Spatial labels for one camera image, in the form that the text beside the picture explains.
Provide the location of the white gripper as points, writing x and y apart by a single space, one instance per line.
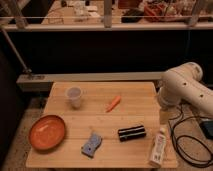
164 116

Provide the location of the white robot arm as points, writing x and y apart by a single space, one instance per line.
183 83

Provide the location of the wooden table board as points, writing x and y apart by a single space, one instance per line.
138 106

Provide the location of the dark power adapter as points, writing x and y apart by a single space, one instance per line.
207 129

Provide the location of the white bottle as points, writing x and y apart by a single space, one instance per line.
158 148

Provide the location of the black striped box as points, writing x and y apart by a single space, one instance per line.
131 133

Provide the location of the black object on shelf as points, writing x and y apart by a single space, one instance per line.
132 16

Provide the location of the orange bowl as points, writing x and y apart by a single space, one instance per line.
48 132

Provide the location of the grey metal beam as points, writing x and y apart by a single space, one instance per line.
43 82

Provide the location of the diagonal metal pole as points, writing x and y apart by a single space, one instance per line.
26 69

